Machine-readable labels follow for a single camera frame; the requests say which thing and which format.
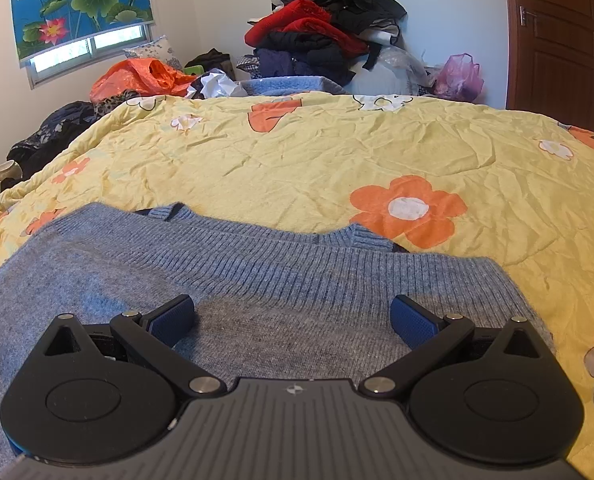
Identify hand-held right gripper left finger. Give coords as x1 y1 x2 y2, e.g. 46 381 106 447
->
44 295 226 401

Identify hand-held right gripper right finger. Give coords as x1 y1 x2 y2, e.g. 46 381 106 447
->
359 295 552 401

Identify grey-blue knit sweater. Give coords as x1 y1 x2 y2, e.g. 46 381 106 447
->
0 202 558 480

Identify dark patterned clothes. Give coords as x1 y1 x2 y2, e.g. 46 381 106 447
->
7 101 100 178

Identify yellow floral blanket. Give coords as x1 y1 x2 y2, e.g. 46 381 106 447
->
0 91 594 480

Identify leopard print cloth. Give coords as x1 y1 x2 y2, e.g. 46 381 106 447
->
93 89 140 116

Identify white plastic bag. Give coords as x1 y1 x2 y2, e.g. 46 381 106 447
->
186 69 248 100

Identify orange plastic bag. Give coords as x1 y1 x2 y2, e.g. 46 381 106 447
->
90 58 198 103

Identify purple plastic bag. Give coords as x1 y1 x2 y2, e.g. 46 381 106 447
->
431 53 485 102

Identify pale translucent plastic bag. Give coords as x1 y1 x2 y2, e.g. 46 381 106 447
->
352 47 430 96

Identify dark brown cloth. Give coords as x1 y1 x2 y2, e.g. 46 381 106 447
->
197 49 232 75

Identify light blue folded knit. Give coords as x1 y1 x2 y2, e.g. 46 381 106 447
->
237 76 348 97

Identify floral pillow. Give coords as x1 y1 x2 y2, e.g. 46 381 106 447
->
123 35 183 71

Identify navy garment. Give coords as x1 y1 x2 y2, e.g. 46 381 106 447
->
254 30 358 86

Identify window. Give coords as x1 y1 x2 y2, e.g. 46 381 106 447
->
27 24 153 88

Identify brown wooden door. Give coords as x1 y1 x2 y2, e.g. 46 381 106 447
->
502 0 594 136

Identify red garment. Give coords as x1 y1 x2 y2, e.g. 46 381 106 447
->
244 0 370 58

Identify lotus print roller blind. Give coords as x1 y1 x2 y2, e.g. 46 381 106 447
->
10 0 155 63

